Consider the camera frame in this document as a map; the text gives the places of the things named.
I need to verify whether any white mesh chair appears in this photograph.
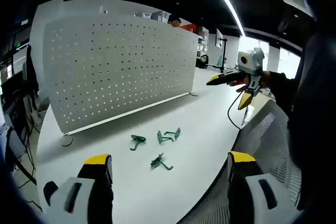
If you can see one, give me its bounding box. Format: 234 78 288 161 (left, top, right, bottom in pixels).
181 99 302 224

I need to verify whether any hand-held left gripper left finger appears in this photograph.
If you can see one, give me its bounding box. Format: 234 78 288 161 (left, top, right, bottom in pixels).
43 153 114 224

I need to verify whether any black tripod stand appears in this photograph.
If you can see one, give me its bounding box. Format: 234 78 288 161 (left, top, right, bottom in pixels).
206 38 229 73

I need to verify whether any white divider panel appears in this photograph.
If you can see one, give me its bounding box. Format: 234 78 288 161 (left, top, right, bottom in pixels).
28 0 173 96

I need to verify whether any dark hanging jacket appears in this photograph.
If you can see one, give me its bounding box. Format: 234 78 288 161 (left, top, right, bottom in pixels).
25 45 40 97

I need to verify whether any green hook assembly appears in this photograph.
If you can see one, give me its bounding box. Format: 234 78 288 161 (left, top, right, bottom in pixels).
156 130 174 145
164 127 182 141
150 152 174 171
130 134 147 152

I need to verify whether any dark computer monitor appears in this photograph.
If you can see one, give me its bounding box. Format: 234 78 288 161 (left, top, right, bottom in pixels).
1 70 26 96

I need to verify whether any white perforated mounting plate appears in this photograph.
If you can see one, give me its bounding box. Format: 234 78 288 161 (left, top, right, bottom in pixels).
43 14 200 148

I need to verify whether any person's right hand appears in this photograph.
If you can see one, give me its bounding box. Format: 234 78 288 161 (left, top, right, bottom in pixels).
226 70 272 93

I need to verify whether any white storage shelf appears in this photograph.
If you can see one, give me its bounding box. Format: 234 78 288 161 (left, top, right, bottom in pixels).
196 26 210 56

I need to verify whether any person's dark clothing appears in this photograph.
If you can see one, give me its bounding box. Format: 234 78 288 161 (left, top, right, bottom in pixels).
287 0 336 211

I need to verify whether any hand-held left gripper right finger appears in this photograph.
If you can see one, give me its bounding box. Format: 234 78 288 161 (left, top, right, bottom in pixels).
226 150 303 224

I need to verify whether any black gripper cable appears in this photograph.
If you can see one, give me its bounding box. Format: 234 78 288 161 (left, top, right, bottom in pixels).
227 90 248 130

